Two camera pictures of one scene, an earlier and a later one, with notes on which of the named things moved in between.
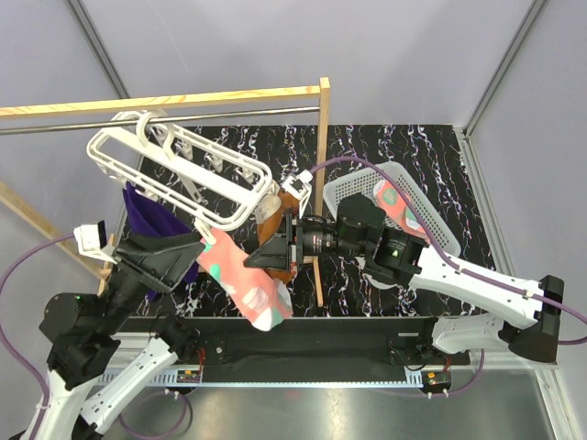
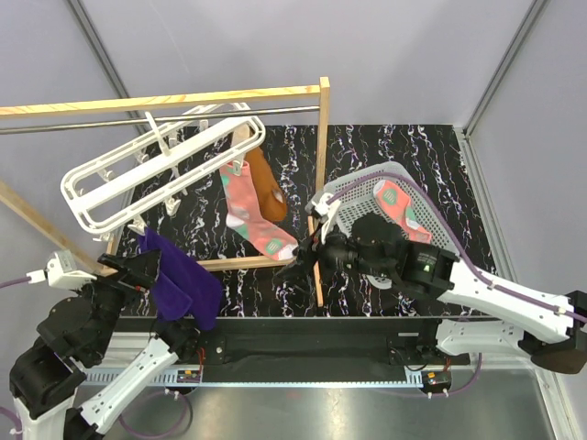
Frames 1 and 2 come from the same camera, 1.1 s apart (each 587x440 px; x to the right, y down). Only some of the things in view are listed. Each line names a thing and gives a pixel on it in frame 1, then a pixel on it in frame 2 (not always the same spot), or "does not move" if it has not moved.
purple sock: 148,216 to 183,287
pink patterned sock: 263,299 to 247,221
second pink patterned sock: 393,203 does not move
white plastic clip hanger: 211,187 to 119,191
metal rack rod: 155,120 does not move
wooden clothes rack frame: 322,91 does not move
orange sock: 271,213 to 269,193
